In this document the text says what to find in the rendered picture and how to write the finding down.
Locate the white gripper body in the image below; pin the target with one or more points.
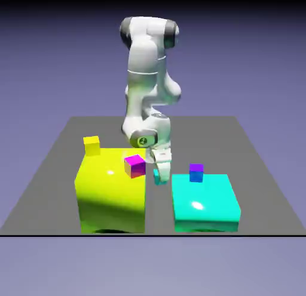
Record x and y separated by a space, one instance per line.
163 168

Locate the small cyan cube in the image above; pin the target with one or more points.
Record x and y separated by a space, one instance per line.
156 177

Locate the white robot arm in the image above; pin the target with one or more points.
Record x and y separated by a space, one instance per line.
143 86

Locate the small magenta cube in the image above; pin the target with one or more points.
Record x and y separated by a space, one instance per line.
135 166

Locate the small blue cube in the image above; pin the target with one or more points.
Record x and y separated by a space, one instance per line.
196 173

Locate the small yellow cube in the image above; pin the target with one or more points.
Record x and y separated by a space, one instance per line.
91 145

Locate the large cyan box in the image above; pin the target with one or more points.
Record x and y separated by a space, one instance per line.
203 200

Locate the large yellow box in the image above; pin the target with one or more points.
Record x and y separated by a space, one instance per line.
112 191

